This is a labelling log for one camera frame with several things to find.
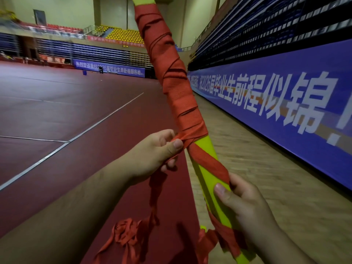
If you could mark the person's right hand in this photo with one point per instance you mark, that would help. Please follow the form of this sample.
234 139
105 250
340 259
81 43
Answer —
250 211

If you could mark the person's left hand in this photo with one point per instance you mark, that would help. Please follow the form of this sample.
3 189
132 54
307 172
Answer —
151 156

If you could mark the person's left forearm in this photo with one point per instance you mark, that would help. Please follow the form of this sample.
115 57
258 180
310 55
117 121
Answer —
60 217

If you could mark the blue banner with white print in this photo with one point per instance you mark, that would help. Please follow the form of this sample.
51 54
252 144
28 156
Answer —
126 70
85 65

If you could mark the blue stadium seats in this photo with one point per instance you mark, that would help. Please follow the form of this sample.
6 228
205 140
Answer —
179 48

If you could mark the long red banner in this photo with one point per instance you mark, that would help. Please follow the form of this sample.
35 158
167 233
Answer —
110 40

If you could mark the yellow stadium seats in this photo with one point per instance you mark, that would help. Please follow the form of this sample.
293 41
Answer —
123 35

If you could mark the rows of bleacher seats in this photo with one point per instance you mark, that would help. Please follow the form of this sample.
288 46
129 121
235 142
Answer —
82 52

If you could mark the low red barrier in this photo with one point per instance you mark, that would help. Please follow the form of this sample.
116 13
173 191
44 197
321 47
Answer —
41 61

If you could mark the red stadium seats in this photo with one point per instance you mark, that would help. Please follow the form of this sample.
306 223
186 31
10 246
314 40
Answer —
55 28

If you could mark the dark retracted bleacher stand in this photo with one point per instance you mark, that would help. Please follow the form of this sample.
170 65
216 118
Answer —
261 30

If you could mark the grey upper doorway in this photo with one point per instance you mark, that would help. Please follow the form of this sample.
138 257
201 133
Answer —
40 17

